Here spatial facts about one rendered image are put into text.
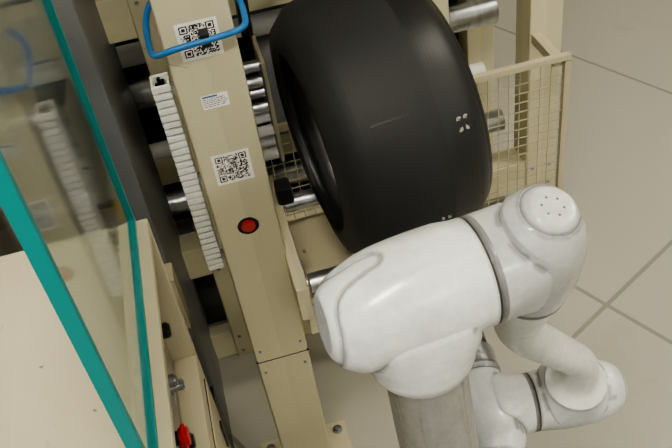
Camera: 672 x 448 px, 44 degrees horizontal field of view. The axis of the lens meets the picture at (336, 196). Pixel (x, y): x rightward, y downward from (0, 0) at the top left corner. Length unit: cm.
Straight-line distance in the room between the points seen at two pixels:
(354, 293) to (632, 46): 348
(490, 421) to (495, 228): 57
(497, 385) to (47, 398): 72
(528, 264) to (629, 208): 243
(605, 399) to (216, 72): 88
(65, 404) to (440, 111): 80
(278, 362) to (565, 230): 128
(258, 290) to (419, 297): 104
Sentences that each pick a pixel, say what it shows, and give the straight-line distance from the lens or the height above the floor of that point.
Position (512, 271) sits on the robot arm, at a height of 155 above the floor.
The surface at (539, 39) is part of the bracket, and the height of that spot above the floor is 98.
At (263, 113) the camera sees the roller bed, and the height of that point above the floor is 105.
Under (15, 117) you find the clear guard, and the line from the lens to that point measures 91.
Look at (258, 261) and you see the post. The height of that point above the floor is 95.
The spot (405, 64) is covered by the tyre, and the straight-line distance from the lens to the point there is 154.
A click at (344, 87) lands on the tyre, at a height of 140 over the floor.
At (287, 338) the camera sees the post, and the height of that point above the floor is 68.
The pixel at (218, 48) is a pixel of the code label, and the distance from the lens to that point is 153.
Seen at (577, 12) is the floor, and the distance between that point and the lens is 455.
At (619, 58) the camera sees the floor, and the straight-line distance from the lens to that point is 419.
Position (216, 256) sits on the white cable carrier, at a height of 99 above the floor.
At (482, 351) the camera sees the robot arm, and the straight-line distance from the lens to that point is 153.
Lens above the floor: 223
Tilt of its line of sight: 41 degrees down
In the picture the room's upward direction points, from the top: 9 degrees counter-clockwise
